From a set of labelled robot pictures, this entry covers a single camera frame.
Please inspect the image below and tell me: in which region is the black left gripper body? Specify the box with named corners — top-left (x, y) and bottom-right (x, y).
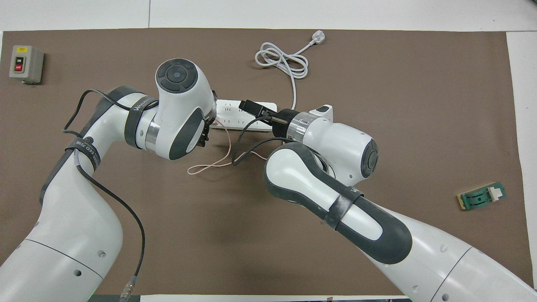
top-left (203, 89), bottom-right (219, 148)

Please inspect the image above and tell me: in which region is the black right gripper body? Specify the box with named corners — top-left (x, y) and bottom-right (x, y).
top-left (271, 108), bottom-right (297, 138)

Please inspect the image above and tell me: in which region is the pink charging cable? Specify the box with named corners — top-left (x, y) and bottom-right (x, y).
top-left (187, 123), bottom-right (269, 175)

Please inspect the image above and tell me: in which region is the white power strip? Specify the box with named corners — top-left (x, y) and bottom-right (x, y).
top-left (210, 99), bottom-right (278, 133)

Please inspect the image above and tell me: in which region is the brown table mat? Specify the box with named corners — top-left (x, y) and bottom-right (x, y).
top-left (0, 28), bottom-right (535, 296)

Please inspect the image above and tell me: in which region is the green circuit board connector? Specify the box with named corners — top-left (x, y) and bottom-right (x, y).
top-left (456, 182), bottom-right (506, 211)

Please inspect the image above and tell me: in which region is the white power strip cord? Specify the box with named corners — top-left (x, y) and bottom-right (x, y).
top-left (255, 30), bottom-right (326, 110)

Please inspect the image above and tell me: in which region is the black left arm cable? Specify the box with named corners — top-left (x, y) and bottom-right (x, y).
top-left (63, 89), bottom-right (160, 302)

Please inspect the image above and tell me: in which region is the grey on-off switch box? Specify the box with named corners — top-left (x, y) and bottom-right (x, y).
top-left (9, 45), bottom-right (44, 85)

